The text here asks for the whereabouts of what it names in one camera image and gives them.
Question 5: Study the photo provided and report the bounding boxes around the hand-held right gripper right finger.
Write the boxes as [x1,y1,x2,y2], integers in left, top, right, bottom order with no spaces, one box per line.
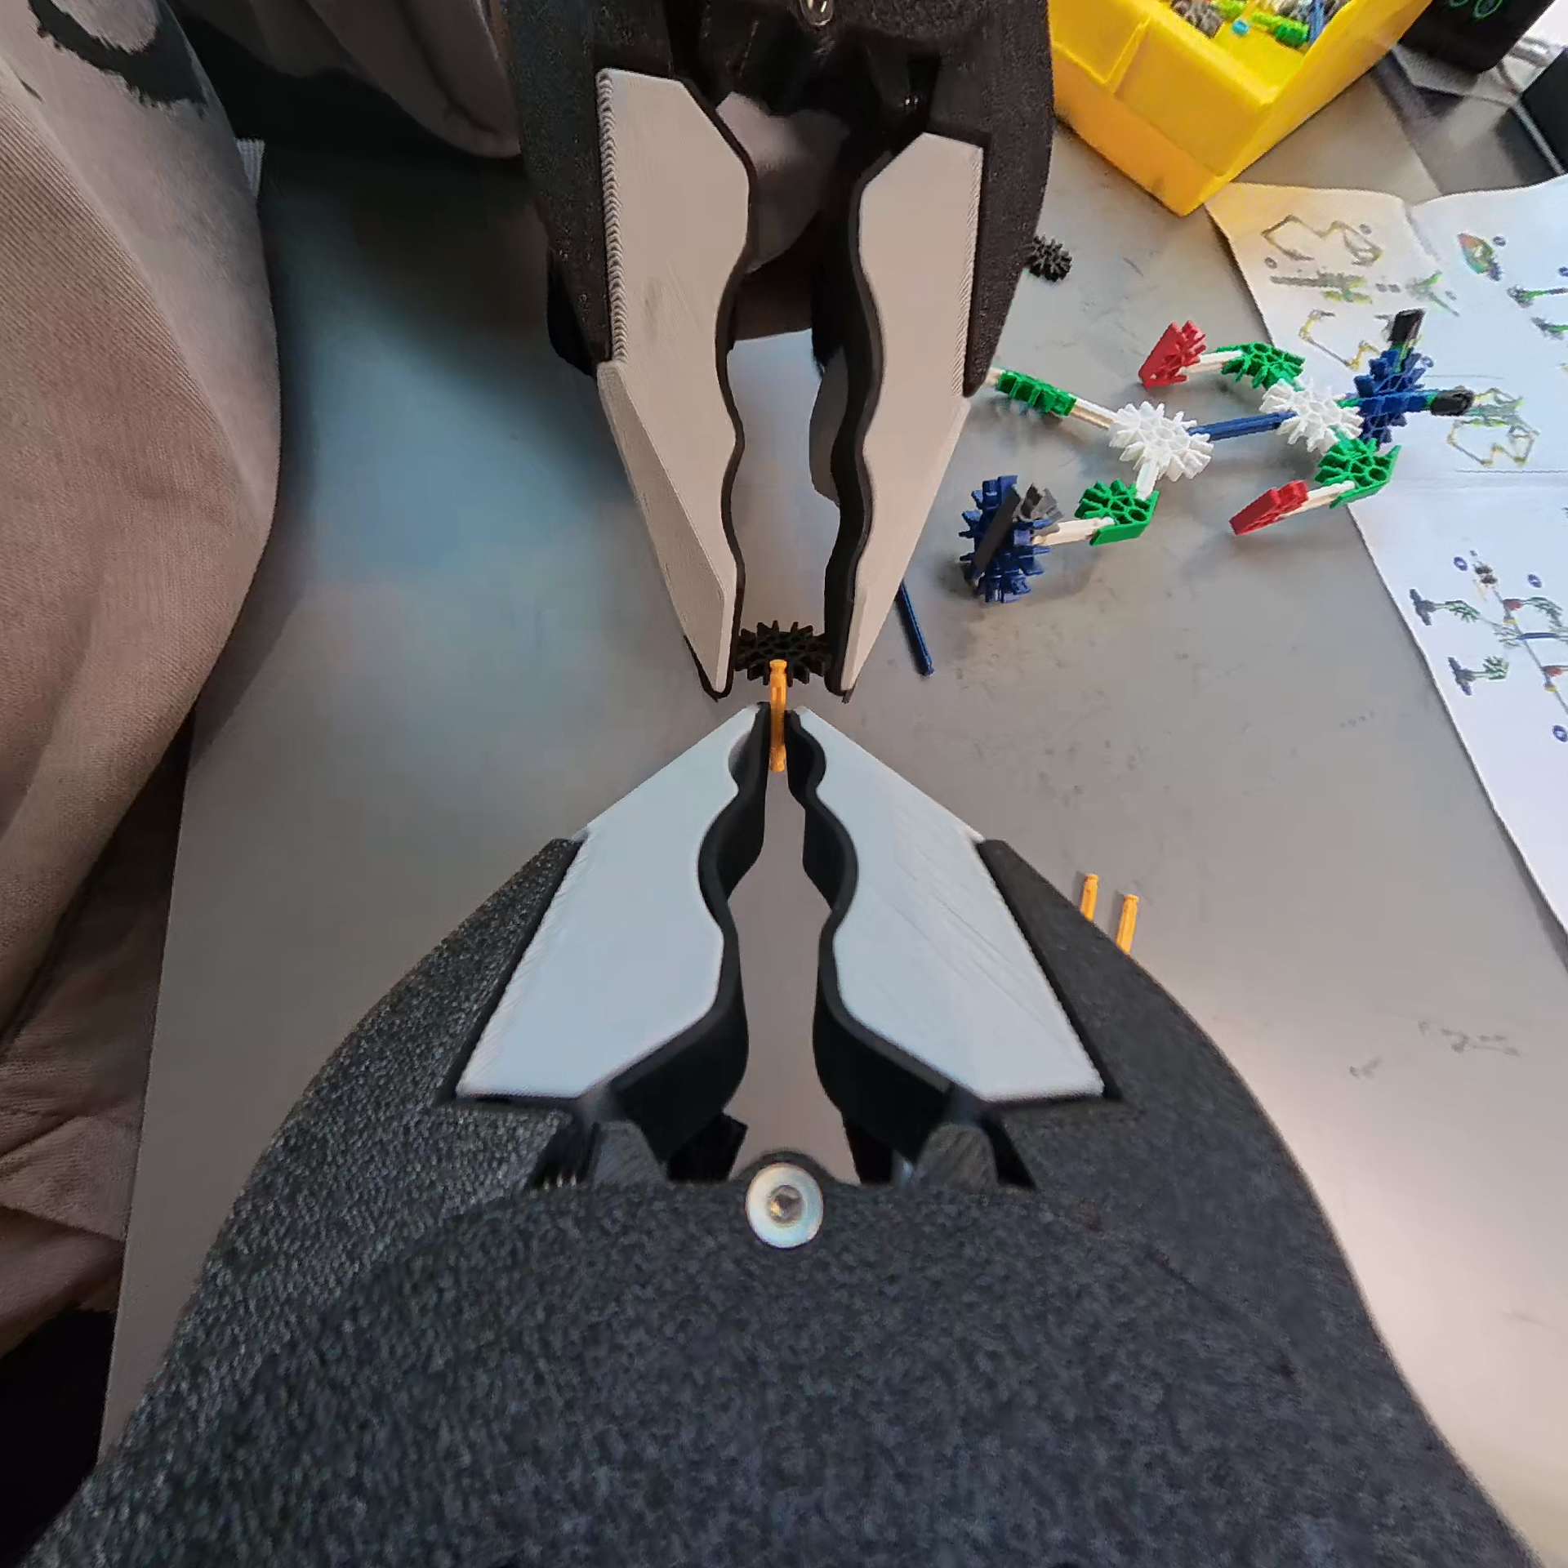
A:
[785,707,1108,1165]

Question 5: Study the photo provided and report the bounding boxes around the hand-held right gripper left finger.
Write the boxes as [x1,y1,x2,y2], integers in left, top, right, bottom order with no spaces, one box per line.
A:
[456,704,772,1165]

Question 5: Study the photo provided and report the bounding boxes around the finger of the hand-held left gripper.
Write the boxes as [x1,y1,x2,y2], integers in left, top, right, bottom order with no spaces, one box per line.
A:
[815,130,986,704]
[596,69,753,700]

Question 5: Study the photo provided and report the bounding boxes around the multicolour toy construction model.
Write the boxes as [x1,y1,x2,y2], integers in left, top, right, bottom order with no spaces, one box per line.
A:
[956,306,1477,605]

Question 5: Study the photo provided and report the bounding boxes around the person's left forearm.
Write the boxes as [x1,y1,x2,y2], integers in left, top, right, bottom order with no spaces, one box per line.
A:
[294,0,529,160]

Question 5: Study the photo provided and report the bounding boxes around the grey desk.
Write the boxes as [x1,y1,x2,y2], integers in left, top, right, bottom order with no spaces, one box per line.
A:
[105,0,1568,1557]

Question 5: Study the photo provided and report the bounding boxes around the yellow plastic bin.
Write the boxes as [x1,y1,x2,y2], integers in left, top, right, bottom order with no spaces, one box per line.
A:
[1048,0,1432,216]

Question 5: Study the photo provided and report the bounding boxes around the pile of toy construction pieces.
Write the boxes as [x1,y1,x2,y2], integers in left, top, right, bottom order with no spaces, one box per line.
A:
[1164,0,1341,52]

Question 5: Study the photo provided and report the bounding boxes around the folded white instruction sheet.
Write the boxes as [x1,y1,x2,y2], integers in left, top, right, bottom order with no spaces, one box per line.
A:
[1207,172,1568,935]

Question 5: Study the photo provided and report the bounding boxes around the black device with green display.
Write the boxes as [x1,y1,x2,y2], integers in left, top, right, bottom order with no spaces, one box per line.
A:
[1397,0,1561,73]

